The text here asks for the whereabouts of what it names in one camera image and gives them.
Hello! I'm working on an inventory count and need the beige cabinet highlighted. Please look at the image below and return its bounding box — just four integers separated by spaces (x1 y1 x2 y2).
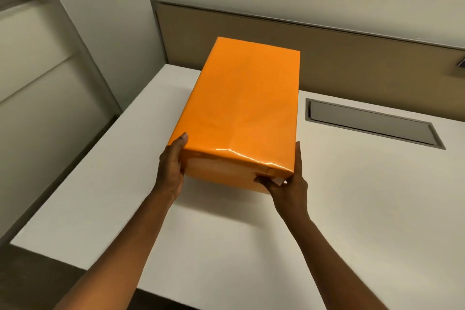
0 0 122 245

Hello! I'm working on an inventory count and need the grey desk cable hatch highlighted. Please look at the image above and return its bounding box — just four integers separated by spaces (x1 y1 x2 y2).
305 98 446 150

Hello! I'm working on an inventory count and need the orange box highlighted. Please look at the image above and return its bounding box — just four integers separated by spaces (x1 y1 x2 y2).
167 37 301 195

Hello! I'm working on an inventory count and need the person's right forearm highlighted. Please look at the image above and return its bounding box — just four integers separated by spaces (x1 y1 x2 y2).
279 211 389 310

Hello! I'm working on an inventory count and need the person's left hand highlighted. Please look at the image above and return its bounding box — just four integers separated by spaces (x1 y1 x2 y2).
154 132 189 201

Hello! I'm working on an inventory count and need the brown desk partition panel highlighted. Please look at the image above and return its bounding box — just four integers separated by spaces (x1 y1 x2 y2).
151 0 465 110

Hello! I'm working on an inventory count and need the person's left forearm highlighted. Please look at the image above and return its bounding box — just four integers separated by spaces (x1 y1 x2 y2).
53 188 175 310

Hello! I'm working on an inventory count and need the person's right hand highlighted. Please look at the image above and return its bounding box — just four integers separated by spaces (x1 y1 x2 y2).
254 141 309 219

